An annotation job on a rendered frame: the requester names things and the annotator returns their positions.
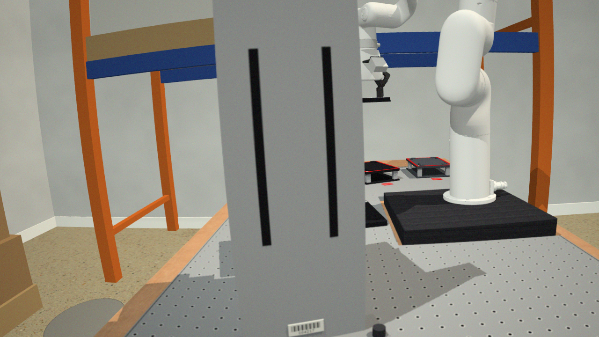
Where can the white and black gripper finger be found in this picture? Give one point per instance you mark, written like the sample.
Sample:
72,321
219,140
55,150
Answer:
381,83

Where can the dark grey cylinder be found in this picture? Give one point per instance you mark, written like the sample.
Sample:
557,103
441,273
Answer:
379,330

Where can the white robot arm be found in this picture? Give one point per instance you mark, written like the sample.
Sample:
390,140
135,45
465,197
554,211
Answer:
466,36

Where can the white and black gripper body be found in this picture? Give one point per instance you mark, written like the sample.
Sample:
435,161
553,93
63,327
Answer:
366,72

